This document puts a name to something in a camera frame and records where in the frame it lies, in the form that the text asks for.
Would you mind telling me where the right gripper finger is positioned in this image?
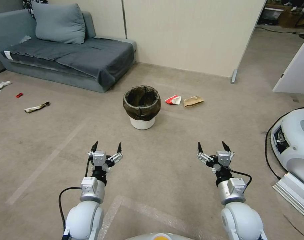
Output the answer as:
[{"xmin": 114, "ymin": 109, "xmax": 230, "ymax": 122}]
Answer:
[
  {"xmin": 221, "ymin": 141, "xmax": 236, "ymax": 161},
  {"xmin": 197, "ymin": 142, "xmax": 214, "ymax": 167}
]

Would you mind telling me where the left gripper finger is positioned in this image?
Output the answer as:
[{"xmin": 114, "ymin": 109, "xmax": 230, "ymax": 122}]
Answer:
[
  {"xmin": 86, "ymin": 141, "xmax": 99, "ymax": 162},
  {"xmin": 107, "ymin": 142, "xmax": 124, "ymax": 164}
]

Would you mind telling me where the white round trash bin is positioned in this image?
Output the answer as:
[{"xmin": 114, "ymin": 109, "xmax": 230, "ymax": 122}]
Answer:
[{"xmin": 123, "ymin": 86, "xmax": 161, "ymax": 130}]

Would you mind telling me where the black bin liner bag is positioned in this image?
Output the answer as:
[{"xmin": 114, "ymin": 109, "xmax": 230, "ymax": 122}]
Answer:
[{"xmin": 123, "ymin": 86, "xmax": 161, "ymax": 121}]

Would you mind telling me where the crumpled brown paper bag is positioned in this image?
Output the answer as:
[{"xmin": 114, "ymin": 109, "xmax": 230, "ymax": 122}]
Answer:
[{"xmin": 183, "ymin": 95, "xmax": 205, "ymax": 108}]

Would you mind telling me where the crushed red white paper cup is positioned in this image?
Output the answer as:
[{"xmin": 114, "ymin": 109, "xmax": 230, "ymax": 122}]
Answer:
[{"xmin": 165, "ymin": 95, "xmax": 182, "ymax": 106}]

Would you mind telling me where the brown white snack wrapper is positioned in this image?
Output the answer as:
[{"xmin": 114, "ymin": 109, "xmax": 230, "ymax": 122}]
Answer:
[{"xmin": 24, "ymin": 101, "xmax": 50, "ymax": 113}]

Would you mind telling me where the grey blue sofa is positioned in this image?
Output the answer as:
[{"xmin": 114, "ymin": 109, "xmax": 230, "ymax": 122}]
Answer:
[{"xmin": 0, "ymin": 10, "xmax": 138, "ymax": 94}]

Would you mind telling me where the silver aluminium profile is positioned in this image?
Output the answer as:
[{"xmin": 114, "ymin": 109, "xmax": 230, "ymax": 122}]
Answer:
[{"xmin": 271, "ymin": 172, "xmax": 304, "ymax": 217}]

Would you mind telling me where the white robot front shell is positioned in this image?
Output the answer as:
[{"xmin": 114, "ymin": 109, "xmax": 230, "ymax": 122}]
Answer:
[{"xmin": 126, "ymin": 232, "xmax": 193, "ymax": 240}]

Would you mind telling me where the dark grey sofa blanket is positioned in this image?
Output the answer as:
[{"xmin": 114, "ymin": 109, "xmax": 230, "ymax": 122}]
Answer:
[{"xmin": 1, "ymin": 37, "xmax": 135, "ymax": 87}]

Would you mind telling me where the white board panel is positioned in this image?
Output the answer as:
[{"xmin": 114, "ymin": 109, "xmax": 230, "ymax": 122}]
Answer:
[{"xmin": 272, "ymin": 32, "xmax": 304, "ymax": 95}]

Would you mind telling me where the crumpled white tissue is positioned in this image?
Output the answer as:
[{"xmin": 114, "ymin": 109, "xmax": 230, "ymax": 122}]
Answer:
[{"xmin": 0, "ymin": 80, "xmax": 12, "ymax": 93}]

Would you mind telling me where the beige room divider panel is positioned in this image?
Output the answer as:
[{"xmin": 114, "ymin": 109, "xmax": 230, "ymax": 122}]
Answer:
[{"xmin": 123, "ymin": 0, "xmax": 267, "ymax": 84}]

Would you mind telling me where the grey blue pillow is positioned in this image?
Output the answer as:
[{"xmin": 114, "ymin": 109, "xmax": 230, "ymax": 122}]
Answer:
[{"xmin": 31, "ymin": 2, "xmax": 87, "ymax": 45}]

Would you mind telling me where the brown cardboard box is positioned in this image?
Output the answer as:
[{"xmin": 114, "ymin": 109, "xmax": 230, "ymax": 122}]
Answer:
[{"xmin": 278, "ymin": 9, "xmax": 303, "ymax": 27}]

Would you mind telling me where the black white patterned pillow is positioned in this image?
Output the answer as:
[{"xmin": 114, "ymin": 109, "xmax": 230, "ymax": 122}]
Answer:
[{"xmin": 22, "ymin": 0, "xmax": 50, "ymax": 21}]

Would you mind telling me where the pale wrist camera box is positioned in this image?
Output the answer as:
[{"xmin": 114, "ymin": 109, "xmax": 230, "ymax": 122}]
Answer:
[
  {"xmin": 216, "ymin": 150, "xmax": 231, "ymax": 167},
  {"xmin": 93, "ymin": 151, "xmax": 107, "ymax": 167}
]

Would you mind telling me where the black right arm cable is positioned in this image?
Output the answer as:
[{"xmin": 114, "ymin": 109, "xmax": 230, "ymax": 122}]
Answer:
[{"xmin": 226, "ymin": 168, "xmax": 252, "ymax": 193}]

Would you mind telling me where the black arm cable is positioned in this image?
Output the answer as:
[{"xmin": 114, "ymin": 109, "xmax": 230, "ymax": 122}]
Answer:
[
  {"xmin": 226, "ymin": 168, "xmax": 252, "ymax": 193},
  {"xmin": 58, "ymin": 151, "xmax": 93, "ymax": 237}
]

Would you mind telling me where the black floor cable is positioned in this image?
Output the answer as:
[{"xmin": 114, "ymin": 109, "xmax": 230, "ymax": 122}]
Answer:
[{"xmin": 264, "ymin": 117, "xmax": 283, "ymax": 180}]

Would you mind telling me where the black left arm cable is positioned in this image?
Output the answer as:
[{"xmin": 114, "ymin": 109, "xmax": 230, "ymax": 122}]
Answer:
[{"xmin": 58, "ymin": 151, "xmax": 93, "ymax": 237}]

